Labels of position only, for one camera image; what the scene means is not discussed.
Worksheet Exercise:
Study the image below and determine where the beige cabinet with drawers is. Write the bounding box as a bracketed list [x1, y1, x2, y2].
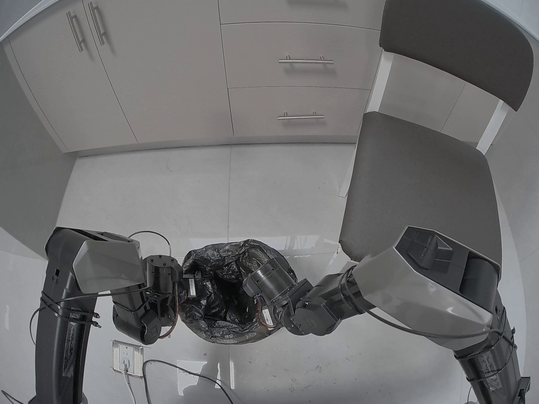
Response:
[0, 0, 539, 155]

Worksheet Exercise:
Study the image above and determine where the white cable with plug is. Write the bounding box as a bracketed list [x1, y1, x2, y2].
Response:
[121, 358, 136, 404]

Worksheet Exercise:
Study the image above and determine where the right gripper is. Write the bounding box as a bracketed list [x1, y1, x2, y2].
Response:
[254, 296, 284, 332]

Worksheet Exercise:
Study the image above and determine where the dark grey white-legged chair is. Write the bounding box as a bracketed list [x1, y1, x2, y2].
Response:
[338, 0, 535, 268]

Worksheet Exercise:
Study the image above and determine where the black plastic bag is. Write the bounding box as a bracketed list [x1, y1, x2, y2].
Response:
[179, 238, 297, 346]

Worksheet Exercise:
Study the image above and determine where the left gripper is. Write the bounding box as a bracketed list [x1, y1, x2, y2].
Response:
[179, 273, 203, 301]

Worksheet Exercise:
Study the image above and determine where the black cable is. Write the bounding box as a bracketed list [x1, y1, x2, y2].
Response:
[126, 231, 172, 256]
[141, 359, 235, 404]
[351, 293, 512, 339]

